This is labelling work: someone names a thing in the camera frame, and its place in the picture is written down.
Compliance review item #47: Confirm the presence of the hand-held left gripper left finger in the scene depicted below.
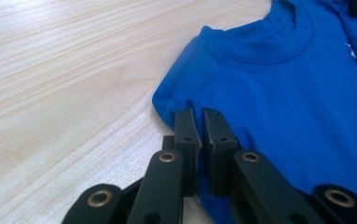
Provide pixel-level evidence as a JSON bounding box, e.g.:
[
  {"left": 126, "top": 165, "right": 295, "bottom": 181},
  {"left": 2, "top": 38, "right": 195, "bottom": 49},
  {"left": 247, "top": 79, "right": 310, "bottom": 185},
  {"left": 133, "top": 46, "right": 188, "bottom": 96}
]
[{"left": 162, "top": 107, "right": 203, "bottom": 198}]

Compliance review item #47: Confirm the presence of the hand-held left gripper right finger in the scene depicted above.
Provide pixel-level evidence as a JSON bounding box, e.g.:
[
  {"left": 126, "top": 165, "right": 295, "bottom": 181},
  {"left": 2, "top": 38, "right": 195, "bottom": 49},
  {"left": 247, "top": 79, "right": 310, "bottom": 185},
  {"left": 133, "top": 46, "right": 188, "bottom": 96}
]
[{"left": 202, "top": 107, "right": 242, "bottom": 198}]

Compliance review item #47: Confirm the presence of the blue t-shirt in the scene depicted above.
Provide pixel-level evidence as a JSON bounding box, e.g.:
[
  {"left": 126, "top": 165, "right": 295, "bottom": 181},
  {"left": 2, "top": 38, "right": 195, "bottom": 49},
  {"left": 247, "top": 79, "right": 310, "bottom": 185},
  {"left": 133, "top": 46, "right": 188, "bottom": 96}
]
[{"left": 151, "top": 0, "right": 357, "bottom": 224}]

